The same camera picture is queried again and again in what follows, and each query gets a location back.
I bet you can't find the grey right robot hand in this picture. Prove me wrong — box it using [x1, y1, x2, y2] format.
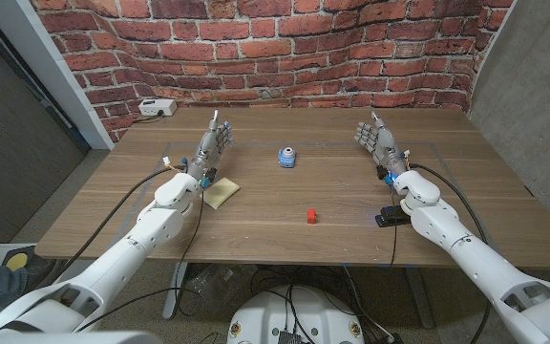
[353, 110, 410, 178]

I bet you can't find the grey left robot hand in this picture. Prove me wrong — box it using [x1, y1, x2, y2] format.
[186, 109, 234, 181]

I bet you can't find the black stapler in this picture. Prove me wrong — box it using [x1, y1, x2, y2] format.
[374, 204, 413, 228]

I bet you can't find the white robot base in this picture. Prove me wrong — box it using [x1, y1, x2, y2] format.
[225, 285, 366, 344]

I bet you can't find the yellow sponge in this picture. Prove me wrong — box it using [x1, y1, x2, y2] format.
[201, 177, 241, 210]

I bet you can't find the blue tape dispenser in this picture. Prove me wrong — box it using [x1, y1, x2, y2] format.
[277, 146, 297, 169]

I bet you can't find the white power strip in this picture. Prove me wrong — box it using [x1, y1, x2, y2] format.
[137, 98, 179, 118]

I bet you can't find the red brick printed backdrop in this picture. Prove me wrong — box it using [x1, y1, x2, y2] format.
[29, 0, 515, 144]

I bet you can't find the clear plastic bag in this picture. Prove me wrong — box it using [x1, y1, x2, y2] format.
[186, 265, 252, 312]

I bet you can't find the grey table leg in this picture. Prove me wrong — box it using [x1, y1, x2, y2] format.
[162, 261, 190, 320]
[404, 267, 434, 330]

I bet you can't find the yellow and black floor pedal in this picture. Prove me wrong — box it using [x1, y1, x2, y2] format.
[0, 244, 40, 274]

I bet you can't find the black power strip cable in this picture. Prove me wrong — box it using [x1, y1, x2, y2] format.
[134, 110, 164, 124]

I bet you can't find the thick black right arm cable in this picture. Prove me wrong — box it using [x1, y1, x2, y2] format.
[407, 162, 494, 344]

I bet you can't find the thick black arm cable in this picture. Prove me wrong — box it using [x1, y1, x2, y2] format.
[40, 164, 188, 288]
[407, 162, 494, 344]

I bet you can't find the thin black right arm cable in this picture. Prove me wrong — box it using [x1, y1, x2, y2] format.
[388, 183, 399, 268]

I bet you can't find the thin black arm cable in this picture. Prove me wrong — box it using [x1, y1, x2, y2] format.
[72, 188, 205, 333]
[388, 183, 399, 268]

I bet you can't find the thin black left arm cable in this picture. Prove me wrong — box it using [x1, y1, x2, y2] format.
[72, 188, 205, 333]

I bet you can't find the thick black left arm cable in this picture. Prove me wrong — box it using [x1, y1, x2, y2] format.
[40, 164, 188, 288]

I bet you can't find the white cable under table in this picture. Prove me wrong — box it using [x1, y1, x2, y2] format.
[341, 265, 391, 340]

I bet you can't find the white door frame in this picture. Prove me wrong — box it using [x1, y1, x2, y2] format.
[0, 0, 114, 150]

